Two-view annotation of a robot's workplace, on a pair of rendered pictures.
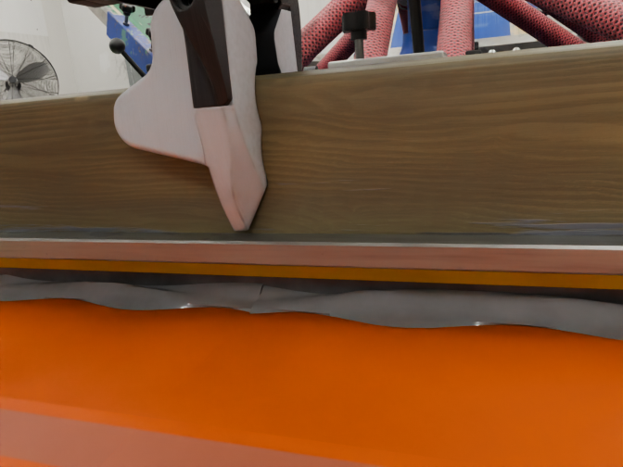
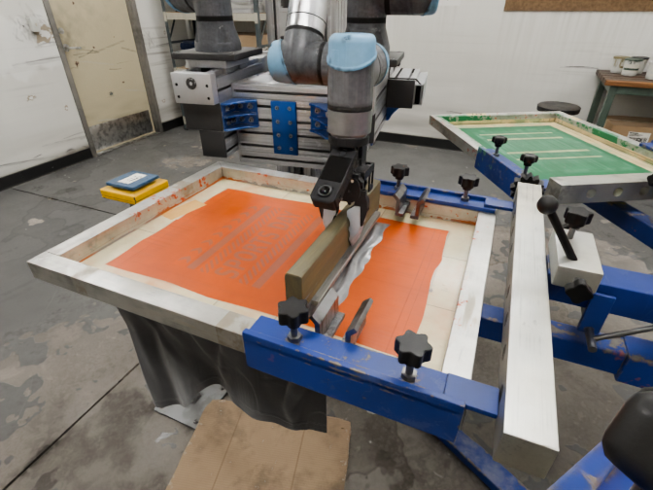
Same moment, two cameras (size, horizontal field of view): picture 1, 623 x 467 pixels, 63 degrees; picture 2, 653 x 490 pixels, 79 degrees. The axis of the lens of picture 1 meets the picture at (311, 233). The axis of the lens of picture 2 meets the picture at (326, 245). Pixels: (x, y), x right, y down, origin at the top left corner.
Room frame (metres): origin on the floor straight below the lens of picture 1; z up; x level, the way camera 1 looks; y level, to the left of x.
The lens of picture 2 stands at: (0.25, -0.64, 1.40)
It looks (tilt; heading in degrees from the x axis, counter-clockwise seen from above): 32 degrees down; 95
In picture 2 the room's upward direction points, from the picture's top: straight up
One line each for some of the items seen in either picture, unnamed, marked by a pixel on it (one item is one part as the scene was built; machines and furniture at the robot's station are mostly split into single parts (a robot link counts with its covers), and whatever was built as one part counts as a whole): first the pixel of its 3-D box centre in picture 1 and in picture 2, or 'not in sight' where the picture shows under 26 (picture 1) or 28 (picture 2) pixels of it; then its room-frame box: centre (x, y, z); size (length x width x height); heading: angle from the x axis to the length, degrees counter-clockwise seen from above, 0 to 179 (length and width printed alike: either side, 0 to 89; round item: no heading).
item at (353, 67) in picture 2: not in sight; (351, 72); (0.23, 0.04, 1.30); 0.09 x 0.08 x 0.11; 76
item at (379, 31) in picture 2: not in sight; (365, 35); (0.26, 0.70, 1.31); 0.15 x 0.15 x 0.10
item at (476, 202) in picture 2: not in sight; (429, 204); (0.43, 0.25, 0.97); 0.30 x 0.05 x 0.07; 161
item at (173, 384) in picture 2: not in sight; (223, 377); (-0.01, -0.12, 0.74); 0.46 x 0.04 x 0.42; 161
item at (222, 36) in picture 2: not in sight; (216, 32); (-0.23, 0.79, 1.31); 0.15 x 0.15 x 0.10
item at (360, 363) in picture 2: not in sight; (348, 369); (0.25, -0.28, 0.97); 0.30 x 0.05 x 0.07; 161
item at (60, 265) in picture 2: not in sight; (289, 239); (0.11, 0.06, 0.97); 0.79 x 0.58 x 0.04; 161
